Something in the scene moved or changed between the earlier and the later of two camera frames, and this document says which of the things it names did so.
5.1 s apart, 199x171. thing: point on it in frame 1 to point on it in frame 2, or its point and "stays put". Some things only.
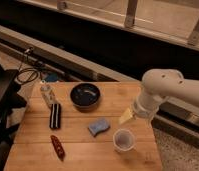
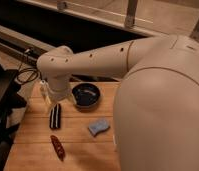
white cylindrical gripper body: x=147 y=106 to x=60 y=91
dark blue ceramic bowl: x=84 y=96 stays put
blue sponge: x=99 y=125 stays put
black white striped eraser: x=55 y=116 stays put
